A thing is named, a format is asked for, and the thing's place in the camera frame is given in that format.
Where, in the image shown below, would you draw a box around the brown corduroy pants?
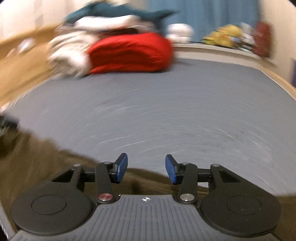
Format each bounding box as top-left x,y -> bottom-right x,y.
0,128 -> 210,230

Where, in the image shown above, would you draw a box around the grey bed mattress sheet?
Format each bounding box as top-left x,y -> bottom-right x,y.
6,59 -> 295,195

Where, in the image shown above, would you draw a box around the red folded blanket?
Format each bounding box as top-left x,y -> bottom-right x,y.
87,32 -> 174,74

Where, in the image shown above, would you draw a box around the cream folded blanket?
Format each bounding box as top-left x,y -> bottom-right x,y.
47,31 -> 99,78

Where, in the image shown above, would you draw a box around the white plush toy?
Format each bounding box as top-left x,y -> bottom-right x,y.
166,24 -> 194,44

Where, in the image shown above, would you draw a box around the yellow plush toys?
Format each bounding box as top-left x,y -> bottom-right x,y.
202,24 -> 242,48

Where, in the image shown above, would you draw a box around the white folded towel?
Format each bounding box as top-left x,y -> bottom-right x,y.
74,15 -> 154,32

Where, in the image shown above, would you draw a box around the dark red plush toy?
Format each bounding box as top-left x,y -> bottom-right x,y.
252,22 -> 272,58

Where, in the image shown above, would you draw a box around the blue curtain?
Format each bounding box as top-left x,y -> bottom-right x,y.
147,0 -> 260,42

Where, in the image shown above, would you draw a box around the teal shark plush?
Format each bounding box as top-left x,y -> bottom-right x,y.
65,1 -> 177,24

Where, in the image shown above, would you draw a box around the wooden bed frame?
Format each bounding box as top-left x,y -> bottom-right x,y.
0,24 -> 59,106

